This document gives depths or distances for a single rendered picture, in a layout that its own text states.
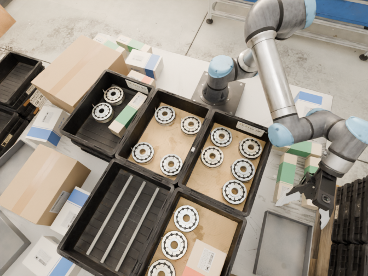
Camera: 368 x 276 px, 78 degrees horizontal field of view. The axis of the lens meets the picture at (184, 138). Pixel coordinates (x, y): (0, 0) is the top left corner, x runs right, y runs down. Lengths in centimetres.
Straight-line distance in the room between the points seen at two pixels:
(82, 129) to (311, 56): 234
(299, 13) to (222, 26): 208
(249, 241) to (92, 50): 128
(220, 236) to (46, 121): 105
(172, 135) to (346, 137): 70
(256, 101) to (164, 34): 168
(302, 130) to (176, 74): 95
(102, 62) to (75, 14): 207
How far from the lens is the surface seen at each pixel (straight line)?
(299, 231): 123
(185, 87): 143
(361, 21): 281
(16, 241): 139
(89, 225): 109
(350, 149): 76
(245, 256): 116
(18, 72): 224
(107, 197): 109
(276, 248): 119
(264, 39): 80
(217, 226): 101
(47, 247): 121
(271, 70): 77
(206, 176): 104
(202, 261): 93
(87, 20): 326
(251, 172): 105
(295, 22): 90
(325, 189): 76
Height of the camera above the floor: 183
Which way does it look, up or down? 65 degrees down
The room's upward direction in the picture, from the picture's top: 5 degrees counter-clockwise
